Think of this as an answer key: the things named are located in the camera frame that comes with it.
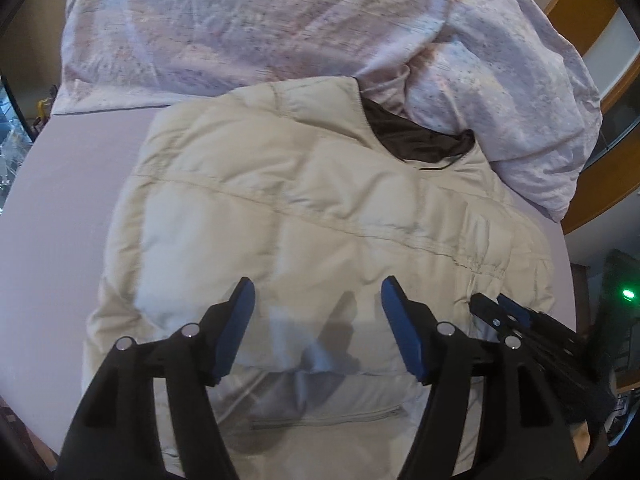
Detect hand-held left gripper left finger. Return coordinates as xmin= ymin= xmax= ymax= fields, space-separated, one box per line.
xmin=55 ymin=276 xmax=257 ymax=480

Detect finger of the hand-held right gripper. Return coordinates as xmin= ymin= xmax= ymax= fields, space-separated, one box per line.
xmin=470 ymin=293 xmax=511 ymax=340
xmin=496 ymin=294 xmax=535 ymax=331

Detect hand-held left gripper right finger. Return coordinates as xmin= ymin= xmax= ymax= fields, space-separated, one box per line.
xmin=381 ymin=275 xmax=583 ymax=480

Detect beige puffer jacket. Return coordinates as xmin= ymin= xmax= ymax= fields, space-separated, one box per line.
xmin=80 ymin=76 xmax=558 ymax=480

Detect lavender bed sheet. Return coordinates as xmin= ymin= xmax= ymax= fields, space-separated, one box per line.
xmin=0 ymin=105 xmax=591 ymax=480

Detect glass display cabinet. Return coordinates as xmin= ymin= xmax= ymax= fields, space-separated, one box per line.
xmin=0 ymin=72 xmax=53 ymax=211

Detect pink patterned duvet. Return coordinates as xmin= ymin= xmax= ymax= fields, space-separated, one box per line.
xmin=50 ymin=0 xmax=603 ymax=223

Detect wooden cabinet frame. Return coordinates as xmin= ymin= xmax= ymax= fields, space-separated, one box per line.
xmin=544 ymin=0 xmax=640 ymax=236

